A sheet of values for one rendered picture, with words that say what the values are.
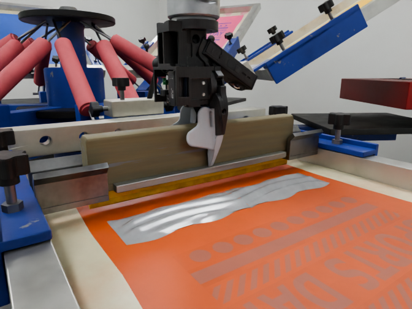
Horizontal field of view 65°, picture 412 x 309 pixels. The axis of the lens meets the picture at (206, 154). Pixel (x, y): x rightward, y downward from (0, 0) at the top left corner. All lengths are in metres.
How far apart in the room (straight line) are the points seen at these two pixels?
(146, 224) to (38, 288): 0.16
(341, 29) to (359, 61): 1.64
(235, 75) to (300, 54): 0.50
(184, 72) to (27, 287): 0.31
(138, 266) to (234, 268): 0.09
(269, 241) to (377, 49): 2.31
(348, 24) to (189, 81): 0.68
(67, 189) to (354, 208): 0.38
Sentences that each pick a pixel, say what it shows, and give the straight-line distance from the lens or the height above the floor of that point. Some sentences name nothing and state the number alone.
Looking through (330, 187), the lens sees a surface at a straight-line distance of 0.57.
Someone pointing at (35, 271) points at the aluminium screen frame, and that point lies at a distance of 0.30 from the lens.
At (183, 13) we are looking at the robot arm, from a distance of 0.47.
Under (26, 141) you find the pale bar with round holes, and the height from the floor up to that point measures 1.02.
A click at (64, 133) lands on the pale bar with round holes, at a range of 0.65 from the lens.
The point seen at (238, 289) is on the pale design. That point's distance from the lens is 0.31.
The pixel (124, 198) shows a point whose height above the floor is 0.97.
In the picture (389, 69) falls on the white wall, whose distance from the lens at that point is 2.57.
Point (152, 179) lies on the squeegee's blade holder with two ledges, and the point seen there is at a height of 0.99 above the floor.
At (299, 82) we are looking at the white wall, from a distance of 2.98.
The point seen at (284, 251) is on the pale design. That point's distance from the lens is 0.37.
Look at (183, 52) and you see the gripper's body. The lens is 0.47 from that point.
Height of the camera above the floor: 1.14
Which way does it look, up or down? 15 degrees down
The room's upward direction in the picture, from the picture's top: straight up
